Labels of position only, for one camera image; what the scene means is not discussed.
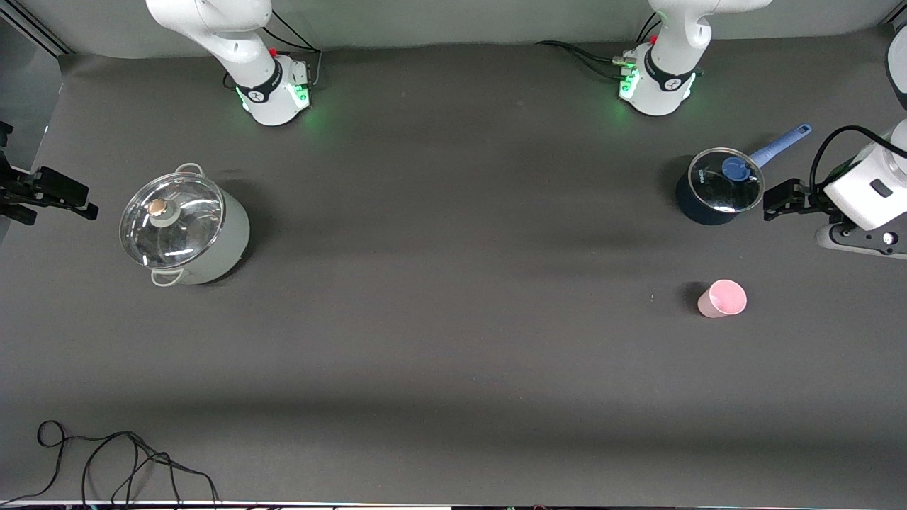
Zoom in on dark blue saucepan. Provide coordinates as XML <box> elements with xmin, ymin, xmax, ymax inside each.
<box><xmin>675</xmin><ymin>123</ymin><xmax>813</xmax><ymax>226</ymax></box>

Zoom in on pink plastic cup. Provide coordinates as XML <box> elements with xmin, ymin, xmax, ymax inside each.
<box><xmin>697</xmin><ymin>279</ymin><xmax>748</xmax><ymax>319</ymax></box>

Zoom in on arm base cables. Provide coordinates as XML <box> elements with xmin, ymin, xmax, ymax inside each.
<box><xmin>535</xmin><ymin>0</ymin><xmax>661</xmax><ymax>80</ymax></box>
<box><xmin>225</xmin><ymin>10</ymin><xmax>324</xmax><ymax>91</ymax></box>

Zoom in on pale grey-green stockpot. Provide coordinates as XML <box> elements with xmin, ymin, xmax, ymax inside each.
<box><xmin>119</xmin><ymin>162</ymin><xmax>251</xmax><ymax>287</ymax></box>

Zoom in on glass lid with blue knob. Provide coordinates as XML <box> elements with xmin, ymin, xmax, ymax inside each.
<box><xmin>688</xmin><ymin>147</ymin><xmax>766</xmax><ymax>214</ymax></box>

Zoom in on loose black cable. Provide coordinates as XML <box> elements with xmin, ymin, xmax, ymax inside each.
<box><xmin>0</xmin><ymin>420</ymin><xmax>220</xmax><ymax>507</ymax></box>

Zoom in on aluminium frame profile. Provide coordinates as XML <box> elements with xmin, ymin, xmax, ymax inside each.
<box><xmin>0</xmin><ymin>0</ymin><xmax>73</xmax><ymax>57</ymax></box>

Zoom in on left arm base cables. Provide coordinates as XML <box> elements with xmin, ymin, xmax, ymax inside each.
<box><xmin>535</xmin><ymin>0</ymin><xmax>661</xmax><ymax>80</ymax></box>

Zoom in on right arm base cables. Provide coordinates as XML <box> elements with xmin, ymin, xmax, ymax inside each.
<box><xmin>225</xmin><ymin>10</ymin><xmax>324</xmax><ymax>91</ymax></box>

